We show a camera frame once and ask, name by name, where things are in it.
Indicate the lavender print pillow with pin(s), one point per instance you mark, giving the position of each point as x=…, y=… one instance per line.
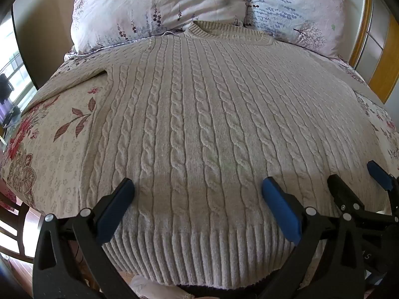
x=299, y=6

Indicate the pink floral pillow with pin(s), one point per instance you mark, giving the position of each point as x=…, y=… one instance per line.
x=149, y=3

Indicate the floral bed sheet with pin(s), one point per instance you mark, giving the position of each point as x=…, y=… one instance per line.
x=53, y=162

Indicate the dark wooden chair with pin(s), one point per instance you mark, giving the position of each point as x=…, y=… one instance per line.
x=18, y=224

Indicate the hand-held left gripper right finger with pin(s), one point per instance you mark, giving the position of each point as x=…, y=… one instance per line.
x=280, y=211

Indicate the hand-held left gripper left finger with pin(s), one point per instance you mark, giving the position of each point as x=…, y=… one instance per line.
x=115, y=213

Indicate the wooden headboard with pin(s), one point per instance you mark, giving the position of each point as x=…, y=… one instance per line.
x=378, y=46

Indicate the window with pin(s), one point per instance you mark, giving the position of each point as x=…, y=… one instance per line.
x=15, y=68

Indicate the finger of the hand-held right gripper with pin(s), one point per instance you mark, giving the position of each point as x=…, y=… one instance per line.
x=343, y=193
x=378, y=173

